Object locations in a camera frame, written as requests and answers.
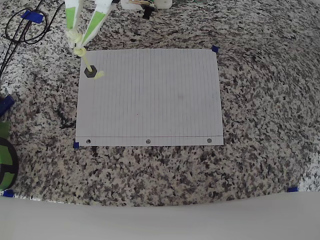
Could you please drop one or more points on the black hex nut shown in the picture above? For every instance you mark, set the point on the black hex nut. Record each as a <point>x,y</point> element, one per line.
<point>87,73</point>

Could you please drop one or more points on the wide blue tape strip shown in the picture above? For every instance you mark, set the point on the wide blue tape strip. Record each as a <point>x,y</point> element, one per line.
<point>33,17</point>

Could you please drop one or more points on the lined paper sheet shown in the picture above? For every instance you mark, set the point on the lined paper sheet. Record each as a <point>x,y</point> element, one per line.
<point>150,117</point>

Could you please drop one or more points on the blue tape piece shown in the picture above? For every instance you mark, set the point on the blue tape piece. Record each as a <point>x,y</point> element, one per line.
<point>215,49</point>
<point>292,189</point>
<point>8,193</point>
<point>76,145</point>

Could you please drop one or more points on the black and green roll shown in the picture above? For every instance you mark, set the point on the black and green roll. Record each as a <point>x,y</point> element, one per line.
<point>5,155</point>

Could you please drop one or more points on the white board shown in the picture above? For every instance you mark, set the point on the white board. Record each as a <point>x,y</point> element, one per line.
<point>160,222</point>

